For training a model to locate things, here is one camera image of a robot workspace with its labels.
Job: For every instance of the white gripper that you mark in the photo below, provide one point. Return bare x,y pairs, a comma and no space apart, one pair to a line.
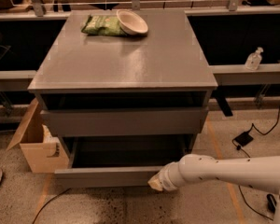
166,177

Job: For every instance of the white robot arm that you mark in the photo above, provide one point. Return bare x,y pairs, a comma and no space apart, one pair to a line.
261,173

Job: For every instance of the cardboard box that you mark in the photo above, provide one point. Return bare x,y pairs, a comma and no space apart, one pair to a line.
43,152

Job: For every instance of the green chip bag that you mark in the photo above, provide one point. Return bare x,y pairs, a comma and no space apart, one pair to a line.
102,25

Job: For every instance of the grey drawer cabinet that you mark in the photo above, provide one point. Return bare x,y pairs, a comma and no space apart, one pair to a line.
165,68

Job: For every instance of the white bowl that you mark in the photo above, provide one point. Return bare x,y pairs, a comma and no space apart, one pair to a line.
131,23

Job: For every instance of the grey drawer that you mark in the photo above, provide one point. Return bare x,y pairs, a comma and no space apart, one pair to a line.
156,121
121,161

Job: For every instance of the black handheld device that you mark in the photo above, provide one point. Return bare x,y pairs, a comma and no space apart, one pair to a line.
271,203

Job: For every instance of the black power adapter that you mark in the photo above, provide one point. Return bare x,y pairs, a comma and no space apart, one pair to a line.
243,139

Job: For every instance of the clear sanitizer pump bottle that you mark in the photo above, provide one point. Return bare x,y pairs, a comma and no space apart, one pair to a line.
254,59

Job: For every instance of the grey top drawer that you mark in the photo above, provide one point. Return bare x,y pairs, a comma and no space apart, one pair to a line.
156,121

